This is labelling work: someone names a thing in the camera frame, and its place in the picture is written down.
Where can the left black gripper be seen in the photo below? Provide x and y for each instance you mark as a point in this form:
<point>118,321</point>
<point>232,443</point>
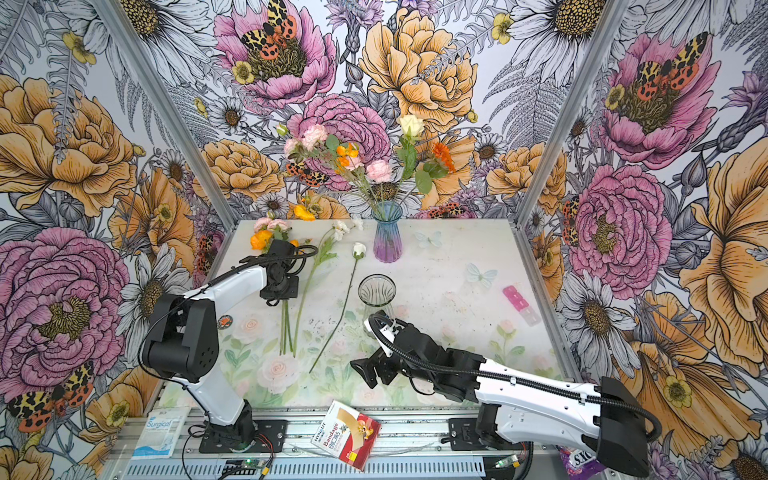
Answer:
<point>291,293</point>

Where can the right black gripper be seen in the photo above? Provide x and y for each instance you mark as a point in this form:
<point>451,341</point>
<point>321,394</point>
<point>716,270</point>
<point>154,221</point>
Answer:
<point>381,360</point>

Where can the clear glass vase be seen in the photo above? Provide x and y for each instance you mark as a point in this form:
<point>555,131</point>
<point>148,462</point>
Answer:
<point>376,292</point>

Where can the purple blue glass vase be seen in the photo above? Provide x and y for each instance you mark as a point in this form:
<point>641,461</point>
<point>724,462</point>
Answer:
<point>387,245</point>

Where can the yellow poppy flower stem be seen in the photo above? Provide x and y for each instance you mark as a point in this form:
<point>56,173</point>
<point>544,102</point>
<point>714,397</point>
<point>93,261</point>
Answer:
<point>333,165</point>

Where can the pink rose flower stem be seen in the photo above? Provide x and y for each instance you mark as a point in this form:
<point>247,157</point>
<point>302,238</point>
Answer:
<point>313,134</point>

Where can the pink carnation pair stem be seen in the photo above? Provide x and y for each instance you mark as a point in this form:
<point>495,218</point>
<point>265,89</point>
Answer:
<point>378,171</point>

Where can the cream white rose stem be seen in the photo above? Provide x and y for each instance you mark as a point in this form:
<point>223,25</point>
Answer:
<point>412,128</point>

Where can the orange gerbera flower stem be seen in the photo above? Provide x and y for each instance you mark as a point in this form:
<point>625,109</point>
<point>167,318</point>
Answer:
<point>437,165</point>

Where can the pink peony orange bunch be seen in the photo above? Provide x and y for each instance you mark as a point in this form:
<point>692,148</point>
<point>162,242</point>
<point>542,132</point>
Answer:
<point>266,231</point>

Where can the orange yellow ranunculus bunch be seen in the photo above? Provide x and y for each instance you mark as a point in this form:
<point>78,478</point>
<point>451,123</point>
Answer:
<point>288,312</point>

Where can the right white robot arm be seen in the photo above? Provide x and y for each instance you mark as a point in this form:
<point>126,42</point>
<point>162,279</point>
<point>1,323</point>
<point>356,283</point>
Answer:
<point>604,419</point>

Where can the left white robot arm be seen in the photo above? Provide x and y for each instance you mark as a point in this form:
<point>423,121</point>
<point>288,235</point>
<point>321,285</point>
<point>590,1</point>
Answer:
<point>182,343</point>

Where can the red white bandage box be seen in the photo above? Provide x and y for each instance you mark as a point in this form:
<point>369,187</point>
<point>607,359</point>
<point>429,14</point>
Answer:
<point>347,435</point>

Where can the small round orange sticker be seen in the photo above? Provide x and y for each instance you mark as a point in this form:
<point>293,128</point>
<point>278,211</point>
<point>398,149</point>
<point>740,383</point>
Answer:
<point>224,322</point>

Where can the green circuit board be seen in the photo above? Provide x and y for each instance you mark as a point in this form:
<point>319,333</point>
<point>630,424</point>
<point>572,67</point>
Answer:
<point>248,467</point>

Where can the white blue surgical packet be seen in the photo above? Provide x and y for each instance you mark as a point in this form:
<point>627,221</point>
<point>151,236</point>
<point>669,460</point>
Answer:
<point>161,433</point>

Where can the purple candy bag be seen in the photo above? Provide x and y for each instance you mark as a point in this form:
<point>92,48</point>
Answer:
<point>579,464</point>

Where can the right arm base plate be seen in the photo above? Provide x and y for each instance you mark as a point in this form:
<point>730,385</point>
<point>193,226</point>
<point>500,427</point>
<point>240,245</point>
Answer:
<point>462,435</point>

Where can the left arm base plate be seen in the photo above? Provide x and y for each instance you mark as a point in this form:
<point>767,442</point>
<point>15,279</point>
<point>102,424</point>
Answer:
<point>262,436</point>

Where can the aluminium frame post left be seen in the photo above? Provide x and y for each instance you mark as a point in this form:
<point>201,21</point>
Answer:
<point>118,25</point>

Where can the aluminium frame post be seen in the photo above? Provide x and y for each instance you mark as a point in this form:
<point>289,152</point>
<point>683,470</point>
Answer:
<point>606,30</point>
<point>118,25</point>

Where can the aluminium frame post right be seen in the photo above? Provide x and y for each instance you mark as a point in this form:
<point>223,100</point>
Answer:
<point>606,30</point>

